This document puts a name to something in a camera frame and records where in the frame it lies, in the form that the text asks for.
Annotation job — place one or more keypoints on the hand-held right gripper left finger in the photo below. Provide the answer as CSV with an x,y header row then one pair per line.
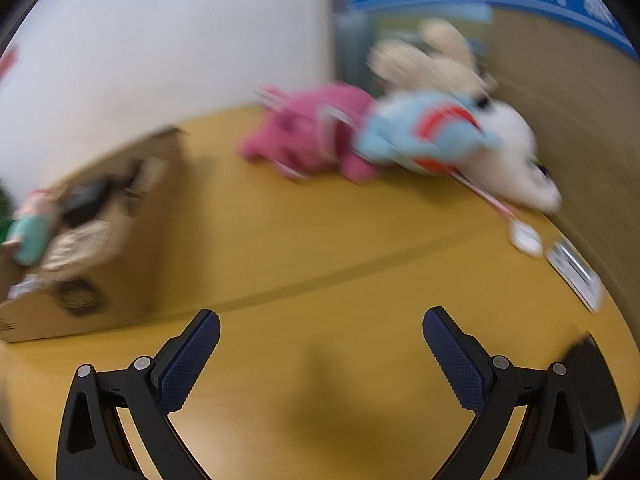
x,y
185,360

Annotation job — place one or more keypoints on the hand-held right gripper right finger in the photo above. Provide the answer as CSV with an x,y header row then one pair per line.
x,y
457,360

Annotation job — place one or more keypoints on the brown cardboard box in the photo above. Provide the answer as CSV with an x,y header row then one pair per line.
x,y
135,270

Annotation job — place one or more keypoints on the white hang tag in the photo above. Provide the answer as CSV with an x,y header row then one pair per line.
x,y
525,240

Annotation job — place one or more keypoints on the black flat object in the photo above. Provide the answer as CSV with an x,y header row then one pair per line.
x,y
592,390

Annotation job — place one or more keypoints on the white printed card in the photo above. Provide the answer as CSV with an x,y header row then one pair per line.
x,y
575,270

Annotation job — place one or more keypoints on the black product box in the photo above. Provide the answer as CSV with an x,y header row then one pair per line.
x,y
87,200

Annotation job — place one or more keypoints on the pink pig plush toy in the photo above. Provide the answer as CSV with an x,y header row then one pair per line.
x,y
30,230

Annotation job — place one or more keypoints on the white plush toy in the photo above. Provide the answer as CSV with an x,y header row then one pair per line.
x,y
510,160

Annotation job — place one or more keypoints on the blue plush toy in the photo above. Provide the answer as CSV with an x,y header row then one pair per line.
x,y
415,135

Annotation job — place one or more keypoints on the green potted plant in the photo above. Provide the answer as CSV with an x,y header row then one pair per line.
x,y
3,210

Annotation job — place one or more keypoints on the pink strawberry plush toy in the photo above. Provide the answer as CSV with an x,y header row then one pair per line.
x,y
300,130

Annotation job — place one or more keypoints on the beige plush toy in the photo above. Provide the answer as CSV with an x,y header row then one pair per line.
x,y
425,60

